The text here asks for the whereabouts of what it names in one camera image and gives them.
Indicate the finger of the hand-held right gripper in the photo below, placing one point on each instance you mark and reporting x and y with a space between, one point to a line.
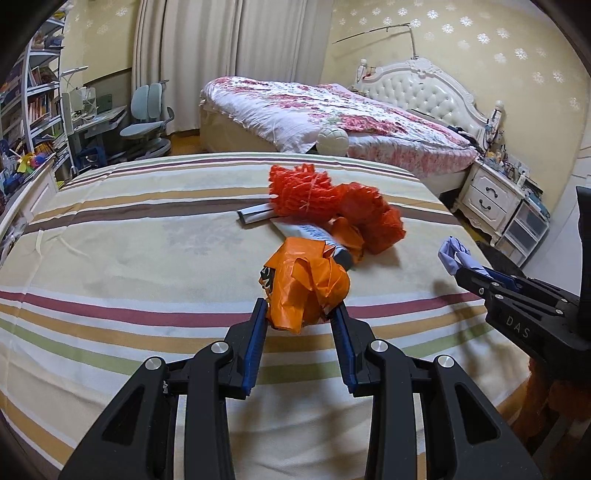
508 282
475 281

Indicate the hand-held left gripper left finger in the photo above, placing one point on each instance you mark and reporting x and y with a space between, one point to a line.
251 350

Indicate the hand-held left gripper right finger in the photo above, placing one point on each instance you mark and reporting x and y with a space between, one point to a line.
344 346

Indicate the pale purple cloth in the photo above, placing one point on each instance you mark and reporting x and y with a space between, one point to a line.
455 254

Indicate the orange plastic bag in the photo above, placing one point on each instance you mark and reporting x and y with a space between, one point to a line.
304 277

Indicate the orange mesh net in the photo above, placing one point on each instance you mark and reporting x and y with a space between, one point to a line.
374 217

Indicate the grey and white squeeze tube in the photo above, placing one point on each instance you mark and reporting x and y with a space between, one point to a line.
300 230

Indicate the person's right forearm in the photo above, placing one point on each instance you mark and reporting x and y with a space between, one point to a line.
540 397

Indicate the clear plastic drawer unit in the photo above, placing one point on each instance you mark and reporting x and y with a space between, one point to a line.
524 230

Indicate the white wardrobe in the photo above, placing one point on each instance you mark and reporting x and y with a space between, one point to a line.
565 230

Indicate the white nightstand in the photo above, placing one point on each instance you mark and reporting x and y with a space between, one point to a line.
489 194

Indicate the clutter of small bottles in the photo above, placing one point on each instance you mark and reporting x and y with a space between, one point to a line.
508 164

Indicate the striped cloth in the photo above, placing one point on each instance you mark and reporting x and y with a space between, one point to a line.
138 254

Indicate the bed with white tufted headboard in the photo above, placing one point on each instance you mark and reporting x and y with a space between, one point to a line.
429 92

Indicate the white ball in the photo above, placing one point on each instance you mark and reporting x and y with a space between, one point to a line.
332 142

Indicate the pink floral blanket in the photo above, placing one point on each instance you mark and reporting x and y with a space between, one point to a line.
277 106

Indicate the pale blue desk chair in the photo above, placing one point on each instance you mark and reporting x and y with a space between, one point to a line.
147 99

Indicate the grey study desk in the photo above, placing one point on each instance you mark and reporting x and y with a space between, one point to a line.
99 117

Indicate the pile of colourful toys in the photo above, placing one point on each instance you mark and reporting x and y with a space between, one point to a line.
23 166

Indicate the beige curtain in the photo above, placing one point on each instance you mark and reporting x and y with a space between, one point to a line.
184 64
281 41

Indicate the white bookshelf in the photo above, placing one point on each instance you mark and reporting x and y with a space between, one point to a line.
41 101

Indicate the thin rod on wall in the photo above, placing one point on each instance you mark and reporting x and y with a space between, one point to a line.
412 41

